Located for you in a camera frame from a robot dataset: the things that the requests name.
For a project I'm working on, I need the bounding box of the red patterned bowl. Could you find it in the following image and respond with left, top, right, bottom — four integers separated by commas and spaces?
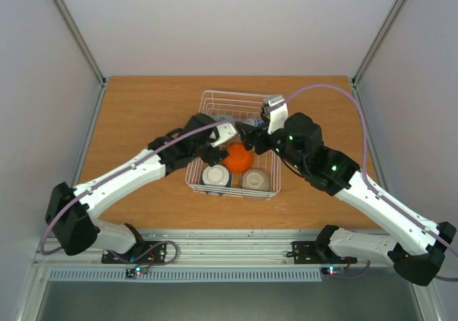
243, 117, 264, 127

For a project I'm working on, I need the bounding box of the white bowl black rim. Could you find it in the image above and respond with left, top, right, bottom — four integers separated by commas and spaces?
200, 164, 231, 187

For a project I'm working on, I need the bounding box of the celadon green ceramic bowl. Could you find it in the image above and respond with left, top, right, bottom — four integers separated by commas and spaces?
212, 114, 233, 122

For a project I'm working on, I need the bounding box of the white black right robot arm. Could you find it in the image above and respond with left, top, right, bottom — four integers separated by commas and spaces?
235, 113, 457, 286

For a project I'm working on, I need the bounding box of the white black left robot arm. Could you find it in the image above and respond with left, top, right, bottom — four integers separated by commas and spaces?
45, 113, 237, 262

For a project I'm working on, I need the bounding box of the left green circuit board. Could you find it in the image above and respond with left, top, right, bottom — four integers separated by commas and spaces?
125, 267, 149, 279

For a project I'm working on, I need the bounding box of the green circuit board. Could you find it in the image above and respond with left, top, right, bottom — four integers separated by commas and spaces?
125, 267, 149, 279
321, 266, 348, 276

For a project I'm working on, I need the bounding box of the right green circuit board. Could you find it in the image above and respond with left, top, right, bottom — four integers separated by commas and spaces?
321, 266, 348, 276

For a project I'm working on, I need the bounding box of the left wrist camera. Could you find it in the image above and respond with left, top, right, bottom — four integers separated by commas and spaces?
209, 122, 238, 148

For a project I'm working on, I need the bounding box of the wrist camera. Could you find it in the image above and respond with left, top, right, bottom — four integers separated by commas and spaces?
261, 95, 288, 135
209, 122, 238, 148

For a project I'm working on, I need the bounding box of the white wire dish rack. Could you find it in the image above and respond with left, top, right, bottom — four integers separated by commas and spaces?
185, 90, 281, 200

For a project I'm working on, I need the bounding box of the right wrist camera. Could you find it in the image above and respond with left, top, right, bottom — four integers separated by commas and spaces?
261, 95, 288, 135

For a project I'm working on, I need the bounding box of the aluminium rail base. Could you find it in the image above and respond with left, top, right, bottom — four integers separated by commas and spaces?
34, 227, 426, 268

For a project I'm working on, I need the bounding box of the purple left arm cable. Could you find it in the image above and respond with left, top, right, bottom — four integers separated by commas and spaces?
38, 117, 237, 265

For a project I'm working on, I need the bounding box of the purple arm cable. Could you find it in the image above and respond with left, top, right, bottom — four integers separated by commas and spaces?
38, 117, 237, 265
282, 83, 458, 283

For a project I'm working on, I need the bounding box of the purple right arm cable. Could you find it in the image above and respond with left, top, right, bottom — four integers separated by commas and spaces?
282, 83, 458, 283

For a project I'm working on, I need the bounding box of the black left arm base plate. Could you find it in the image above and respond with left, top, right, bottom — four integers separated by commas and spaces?
101, 241, 167, 265

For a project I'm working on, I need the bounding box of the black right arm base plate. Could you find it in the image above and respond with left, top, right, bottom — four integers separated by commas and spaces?
289, 241, 358, 265

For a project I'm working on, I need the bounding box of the aluminium frame post right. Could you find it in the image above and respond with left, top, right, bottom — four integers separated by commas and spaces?
350, 0, 420, 86

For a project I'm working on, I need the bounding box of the aluminium frame post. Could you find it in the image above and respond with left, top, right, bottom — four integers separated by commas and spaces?
350, 0, 420, 86
39, 0, 108, 88

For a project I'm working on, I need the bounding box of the aluminium frame post left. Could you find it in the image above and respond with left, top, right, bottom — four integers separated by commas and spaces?
39, 0, 108, 88

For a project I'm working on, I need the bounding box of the grey slotted cable duct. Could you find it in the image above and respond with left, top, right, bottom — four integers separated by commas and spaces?
48, 267, 322, 283

